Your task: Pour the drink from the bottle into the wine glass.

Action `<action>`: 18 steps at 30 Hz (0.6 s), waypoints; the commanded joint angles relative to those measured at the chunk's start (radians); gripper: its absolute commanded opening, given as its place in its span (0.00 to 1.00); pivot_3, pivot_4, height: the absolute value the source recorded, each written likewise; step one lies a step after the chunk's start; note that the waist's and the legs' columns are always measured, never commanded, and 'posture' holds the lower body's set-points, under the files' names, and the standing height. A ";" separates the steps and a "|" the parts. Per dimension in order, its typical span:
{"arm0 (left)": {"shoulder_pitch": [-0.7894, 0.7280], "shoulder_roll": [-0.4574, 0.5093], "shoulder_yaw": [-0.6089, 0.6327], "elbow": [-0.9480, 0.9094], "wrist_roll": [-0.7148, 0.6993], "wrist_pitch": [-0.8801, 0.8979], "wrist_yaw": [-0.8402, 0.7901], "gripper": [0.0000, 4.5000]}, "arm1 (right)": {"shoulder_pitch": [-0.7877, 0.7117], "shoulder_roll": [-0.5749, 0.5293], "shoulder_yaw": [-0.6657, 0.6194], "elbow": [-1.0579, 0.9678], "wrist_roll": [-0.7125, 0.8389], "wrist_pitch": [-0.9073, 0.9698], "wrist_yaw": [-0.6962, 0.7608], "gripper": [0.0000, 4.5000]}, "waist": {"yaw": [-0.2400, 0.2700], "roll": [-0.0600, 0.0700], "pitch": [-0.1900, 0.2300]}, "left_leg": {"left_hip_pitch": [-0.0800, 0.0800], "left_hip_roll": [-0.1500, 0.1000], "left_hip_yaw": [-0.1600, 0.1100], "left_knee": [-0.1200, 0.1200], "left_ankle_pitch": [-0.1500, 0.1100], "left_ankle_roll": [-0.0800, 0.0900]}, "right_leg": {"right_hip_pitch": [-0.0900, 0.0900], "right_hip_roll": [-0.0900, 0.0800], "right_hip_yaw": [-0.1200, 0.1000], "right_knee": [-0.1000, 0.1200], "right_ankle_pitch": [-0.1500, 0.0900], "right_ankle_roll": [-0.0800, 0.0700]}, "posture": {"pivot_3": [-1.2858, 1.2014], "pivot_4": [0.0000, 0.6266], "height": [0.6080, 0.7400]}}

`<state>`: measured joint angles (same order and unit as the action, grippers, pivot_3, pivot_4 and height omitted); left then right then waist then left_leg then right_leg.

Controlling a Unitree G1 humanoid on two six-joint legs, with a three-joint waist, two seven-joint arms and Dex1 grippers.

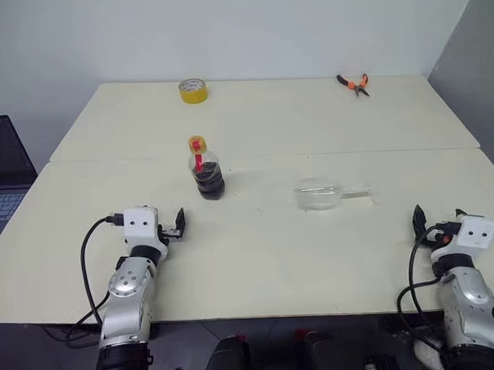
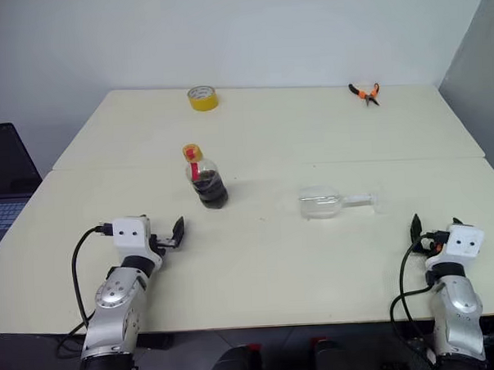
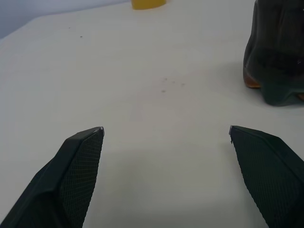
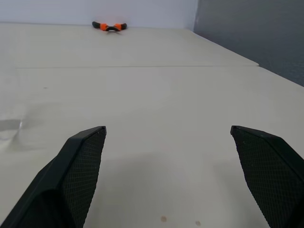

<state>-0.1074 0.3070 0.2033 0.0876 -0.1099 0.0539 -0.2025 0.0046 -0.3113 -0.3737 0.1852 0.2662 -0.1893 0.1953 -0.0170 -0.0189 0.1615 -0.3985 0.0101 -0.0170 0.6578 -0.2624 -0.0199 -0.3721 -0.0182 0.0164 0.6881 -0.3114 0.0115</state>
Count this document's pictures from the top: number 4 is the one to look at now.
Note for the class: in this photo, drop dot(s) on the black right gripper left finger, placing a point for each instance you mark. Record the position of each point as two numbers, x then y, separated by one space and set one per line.
71 180

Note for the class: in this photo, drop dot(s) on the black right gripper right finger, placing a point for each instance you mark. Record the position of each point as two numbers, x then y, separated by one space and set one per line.
268 171

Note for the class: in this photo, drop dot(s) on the clear glass cup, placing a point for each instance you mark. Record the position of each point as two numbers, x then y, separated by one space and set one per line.
9 130

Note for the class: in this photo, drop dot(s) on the orange and black pliers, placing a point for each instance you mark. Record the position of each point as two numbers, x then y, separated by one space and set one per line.
103 26

